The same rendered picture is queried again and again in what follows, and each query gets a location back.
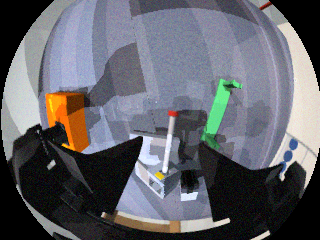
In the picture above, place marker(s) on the white pin with red cap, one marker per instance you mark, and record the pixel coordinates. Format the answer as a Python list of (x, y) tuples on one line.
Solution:
[(171, 128)]

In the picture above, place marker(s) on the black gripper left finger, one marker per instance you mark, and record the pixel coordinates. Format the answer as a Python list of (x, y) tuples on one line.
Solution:
[(103, 173)]

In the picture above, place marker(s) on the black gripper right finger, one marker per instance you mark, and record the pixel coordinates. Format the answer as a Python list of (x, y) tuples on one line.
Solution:
[(230, 184)]

